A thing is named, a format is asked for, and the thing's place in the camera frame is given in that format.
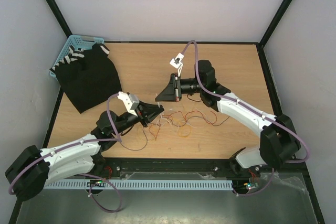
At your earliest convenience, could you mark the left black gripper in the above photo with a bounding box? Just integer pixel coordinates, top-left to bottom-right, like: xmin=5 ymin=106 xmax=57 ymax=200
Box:
xmin=112 ymin=101 xmax=164 ymax=136

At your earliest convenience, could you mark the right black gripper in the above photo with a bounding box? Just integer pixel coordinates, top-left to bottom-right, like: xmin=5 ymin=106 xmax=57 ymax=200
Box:
xmin=155 ymin=72 xmax=205 ymax=101

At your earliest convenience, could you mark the white wire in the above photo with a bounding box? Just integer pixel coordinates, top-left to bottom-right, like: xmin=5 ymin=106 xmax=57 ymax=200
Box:
xmin=141 ymin=108 xmax=218 ymax=143

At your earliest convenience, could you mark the white zip tie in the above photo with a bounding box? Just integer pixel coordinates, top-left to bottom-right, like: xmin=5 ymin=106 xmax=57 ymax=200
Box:
xmin=155 ymin=93 xmax=163 ymax=119

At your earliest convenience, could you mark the orange yellow wire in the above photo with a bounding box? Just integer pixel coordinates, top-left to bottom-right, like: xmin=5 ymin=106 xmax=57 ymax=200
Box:
xmin=170 ymin=119 xmax=194 ymax=138

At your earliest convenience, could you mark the dark purple wire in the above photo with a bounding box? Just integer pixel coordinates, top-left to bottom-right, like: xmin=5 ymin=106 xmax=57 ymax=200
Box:
xmin=119 ymin=113 xmax=229 ymax=152

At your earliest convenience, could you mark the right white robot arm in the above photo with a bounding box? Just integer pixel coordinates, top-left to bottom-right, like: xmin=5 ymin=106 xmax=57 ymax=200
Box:
xmin=155 ymin=56 xmax=301 ymax=176

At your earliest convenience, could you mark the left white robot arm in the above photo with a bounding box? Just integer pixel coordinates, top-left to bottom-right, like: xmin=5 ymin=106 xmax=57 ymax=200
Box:
xmin=5 ymin=101 xmax=164 ymax=201

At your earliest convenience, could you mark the striped black white cloth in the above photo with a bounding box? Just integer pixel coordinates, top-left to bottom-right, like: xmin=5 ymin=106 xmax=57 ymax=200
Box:
xmin=49 ymin=44 xmax=110 ymax=74

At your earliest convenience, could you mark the blue plastic basket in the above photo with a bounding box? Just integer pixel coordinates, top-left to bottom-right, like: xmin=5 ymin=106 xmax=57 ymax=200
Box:
xmin=54 ymin=35 xmax=104 ymax=66

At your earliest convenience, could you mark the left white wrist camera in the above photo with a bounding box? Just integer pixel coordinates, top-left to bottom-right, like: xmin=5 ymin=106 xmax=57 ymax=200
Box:
xmin=117 ymin=92 xmax=140 ymax=116

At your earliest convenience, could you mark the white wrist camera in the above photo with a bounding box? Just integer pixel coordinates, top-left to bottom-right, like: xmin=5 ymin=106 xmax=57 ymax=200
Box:
xmin=117 ymin=92 xmax=140 ymax=116
xmin=170 ymin=53 xmax=184 ymax=77

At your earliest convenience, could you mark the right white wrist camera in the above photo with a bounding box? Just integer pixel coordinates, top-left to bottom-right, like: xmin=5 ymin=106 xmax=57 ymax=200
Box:
xmin=170 ymin=53 xmax=184 ymax=77

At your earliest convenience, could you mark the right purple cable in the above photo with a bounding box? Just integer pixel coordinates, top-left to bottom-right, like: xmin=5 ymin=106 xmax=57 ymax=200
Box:
xmin=181 ymin=39 xmax=312 ymax=197

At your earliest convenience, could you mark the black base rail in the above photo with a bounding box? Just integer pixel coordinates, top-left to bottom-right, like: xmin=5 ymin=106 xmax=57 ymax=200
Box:
xmin=73 ymin=157 xmax=262 ymax=180

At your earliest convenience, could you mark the light blue cable duct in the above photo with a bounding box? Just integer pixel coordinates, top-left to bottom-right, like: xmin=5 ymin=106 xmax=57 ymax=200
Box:
xmin=44 ymin=179 xmax=233 ymax=191

